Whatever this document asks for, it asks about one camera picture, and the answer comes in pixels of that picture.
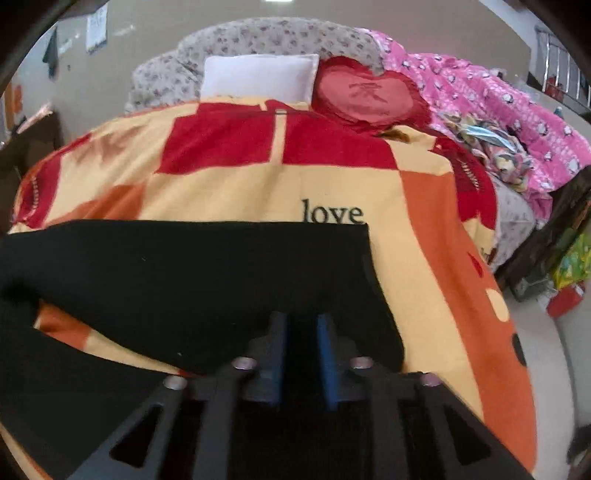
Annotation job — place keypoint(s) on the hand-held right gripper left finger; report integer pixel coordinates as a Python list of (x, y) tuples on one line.
[(277, 355)]

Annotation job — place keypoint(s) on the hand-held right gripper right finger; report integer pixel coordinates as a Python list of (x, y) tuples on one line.
[(328, 364)]

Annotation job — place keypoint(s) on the black pants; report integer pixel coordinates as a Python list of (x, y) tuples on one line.
[(184, 277)]

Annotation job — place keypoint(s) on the yellow red printed blanket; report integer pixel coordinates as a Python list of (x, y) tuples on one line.
[(277, 184)]

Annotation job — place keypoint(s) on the grey floral bed sheet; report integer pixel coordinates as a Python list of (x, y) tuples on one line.
[(512, 226)]

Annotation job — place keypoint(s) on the red box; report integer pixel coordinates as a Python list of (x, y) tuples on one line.
[(565, 302)]

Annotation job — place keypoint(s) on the green yellow bag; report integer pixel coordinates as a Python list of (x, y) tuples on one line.
[(575, 263)]

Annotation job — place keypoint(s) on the dark wooden furniture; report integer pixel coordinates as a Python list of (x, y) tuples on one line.
[(554, 221)]

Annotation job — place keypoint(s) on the colourful crumpled cloth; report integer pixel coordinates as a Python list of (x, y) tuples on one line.
[(498, 157)]

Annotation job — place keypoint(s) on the red heart pillow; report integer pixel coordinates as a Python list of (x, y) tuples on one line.
[(369, 97)]

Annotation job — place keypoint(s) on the white pillow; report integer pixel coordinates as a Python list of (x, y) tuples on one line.
[(258, 76)]

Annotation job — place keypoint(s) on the pink printed quilt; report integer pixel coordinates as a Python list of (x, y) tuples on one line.
[(485, 92)]

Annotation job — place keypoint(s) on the dark wooden table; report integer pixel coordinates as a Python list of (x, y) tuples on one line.
[(37, 147)]

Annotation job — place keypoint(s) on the grey floral quilt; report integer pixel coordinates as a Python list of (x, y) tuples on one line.
[(277, 37)]

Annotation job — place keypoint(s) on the pink cloth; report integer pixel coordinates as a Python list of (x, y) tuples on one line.
[(37, 115)]

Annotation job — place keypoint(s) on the dark hanging cloth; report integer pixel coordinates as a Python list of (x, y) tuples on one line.
[(51, 55)]

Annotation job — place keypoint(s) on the metal stair railing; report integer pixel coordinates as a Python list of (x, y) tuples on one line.
[(549, 60)]

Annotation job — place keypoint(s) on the red wall paper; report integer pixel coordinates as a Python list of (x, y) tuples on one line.
[(17, 99)]

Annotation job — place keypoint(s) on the white wall poster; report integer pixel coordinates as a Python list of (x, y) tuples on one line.
[(96, 27)]

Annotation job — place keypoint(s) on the small wall papers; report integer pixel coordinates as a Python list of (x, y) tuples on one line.
[(65, 45)]

